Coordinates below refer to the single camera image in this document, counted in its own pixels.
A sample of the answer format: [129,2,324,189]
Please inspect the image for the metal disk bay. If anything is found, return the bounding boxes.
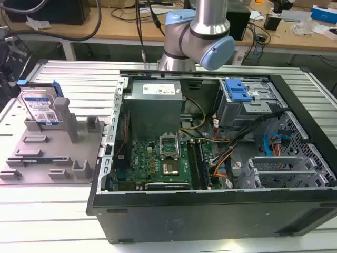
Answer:
[236,155,327,189]

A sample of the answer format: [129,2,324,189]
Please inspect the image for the clear plastic packaging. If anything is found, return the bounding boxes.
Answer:
[291,20,320,35]

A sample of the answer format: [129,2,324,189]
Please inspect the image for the metal drive cage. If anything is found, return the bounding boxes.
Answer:
[213,77,288,129]

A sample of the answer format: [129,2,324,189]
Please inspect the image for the blue white carton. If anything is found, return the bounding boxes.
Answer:
[310,4,337,22]

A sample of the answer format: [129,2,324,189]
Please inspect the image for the small black box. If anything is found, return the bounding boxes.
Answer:
[263,14,282,30]

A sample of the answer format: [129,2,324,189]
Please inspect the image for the black hanging cable with plug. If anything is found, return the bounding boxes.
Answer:
[135,0,148,63]

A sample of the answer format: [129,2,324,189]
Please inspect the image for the blue SATA wire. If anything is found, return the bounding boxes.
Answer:
[262,131,291,159]

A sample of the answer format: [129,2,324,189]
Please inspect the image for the RAM stick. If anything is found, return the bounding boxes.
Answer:
[197,140,212,188]

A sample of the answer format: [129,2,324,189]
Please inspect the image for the green motherboard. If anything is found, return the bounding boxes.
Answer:
[111,138,223,191]

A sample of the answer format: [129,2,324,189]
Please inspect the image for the thick grey cable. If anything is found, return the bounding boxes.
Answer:
[0,0,102,43]

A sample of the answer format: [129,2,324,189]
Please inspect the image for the graphics card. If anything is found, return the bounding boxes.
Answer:
[144,182,191,191]

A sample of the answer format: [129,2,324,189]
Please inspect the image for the orange wire bundle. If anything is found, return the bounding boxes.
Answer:
[210,154,232,179]

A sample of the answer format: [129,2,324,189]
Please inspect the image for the grey parts rack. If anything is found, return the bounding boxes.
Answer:
[0,96,104,185]

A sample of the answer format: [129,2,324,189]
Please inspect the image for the wooden desk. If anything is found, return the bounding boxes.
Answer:
[5,6,337,62]

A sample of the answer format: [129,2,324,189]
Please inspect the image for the black computer tower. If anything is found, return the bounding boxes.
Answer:
[225,5,251,41]

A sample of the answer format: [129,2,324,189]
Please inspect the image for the blue drive cage latch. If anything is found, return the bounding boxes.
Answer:
[225,80,252,102]

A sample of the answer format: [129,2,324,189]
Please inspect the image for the grey power supply unit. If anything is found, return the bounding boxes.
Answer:
[122,79,185,134]

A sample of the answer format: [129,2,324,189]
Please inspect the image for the hard disk in blue carrier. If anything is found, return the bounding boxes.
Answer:
[17,80,63,127]

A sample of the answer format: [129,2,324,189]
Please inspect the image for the black open PC case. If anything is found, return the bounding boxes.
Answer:
[86,69,337,245]

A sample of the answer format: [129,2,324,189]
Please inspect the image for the black box on desk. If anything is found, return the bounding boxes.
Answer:
[4,0,91,26]

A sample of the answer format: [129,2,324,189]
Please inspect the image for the yellow black power wires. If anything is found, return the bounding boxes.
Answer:
[178,97,207,131]

